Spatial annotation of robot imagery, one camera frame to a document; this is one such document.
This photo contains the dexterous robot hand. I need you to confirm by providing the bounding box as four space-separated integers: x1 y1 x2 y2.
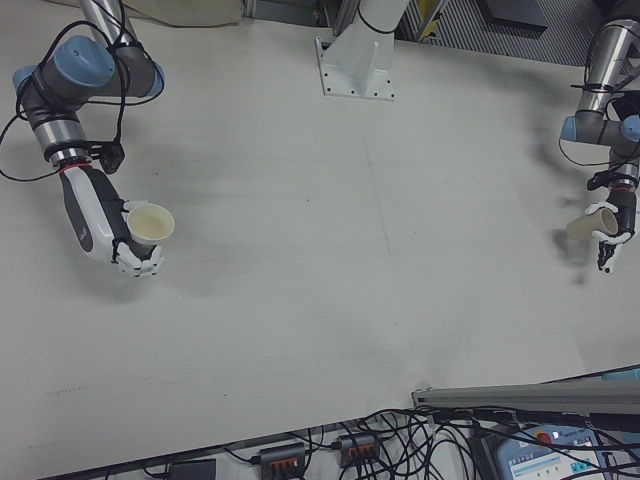
585 191 639 275
58 166 167 279

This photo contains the white paper cup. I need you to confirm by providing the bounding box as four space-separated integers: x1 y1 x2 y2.
565 208 620 241
125 202 176 250

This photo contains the grey aluminium profile bar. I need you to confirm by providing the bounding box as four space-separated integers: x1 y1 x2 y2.
410 363 640 419

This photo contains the robot teach pendant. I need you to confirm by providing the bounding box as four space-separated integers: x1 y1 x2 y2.
469 422 640 480

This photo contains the black power adapter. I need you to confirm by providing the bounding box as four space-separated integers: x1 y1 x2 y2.
167 459 219 480

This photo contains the black power strip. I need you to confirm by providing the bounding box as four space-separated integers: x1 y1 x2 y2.
257 441 309 476
335 432 379 469

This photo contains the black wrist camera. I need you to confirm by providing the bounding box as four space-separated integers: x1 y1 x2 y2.
585 169 621 192
88 141 126 175

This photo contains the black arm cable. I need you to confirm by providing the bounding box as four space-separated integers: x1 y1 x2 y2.
0 0 140 182
556 82 614 167

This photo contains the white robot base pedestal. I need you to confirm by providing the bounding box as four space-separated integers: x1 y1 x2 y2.
313 0 412 103

